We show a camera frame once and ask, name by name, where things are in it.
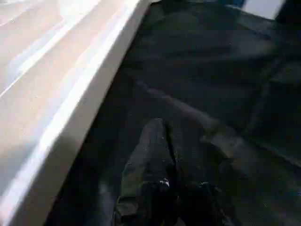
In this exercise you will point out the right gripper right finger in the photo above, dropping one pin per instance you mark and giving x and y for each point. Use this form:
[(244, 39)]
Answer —
[(197, 179)]

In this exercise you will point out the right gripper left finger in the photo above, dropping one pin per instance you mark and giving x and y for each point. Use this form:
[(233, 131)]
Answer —
[(148, 169)]

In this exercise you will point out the white plastic table top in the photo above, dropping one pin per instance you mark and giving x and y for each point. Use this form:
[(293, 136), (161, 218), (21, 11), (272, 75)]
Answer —
[(47, 82)]

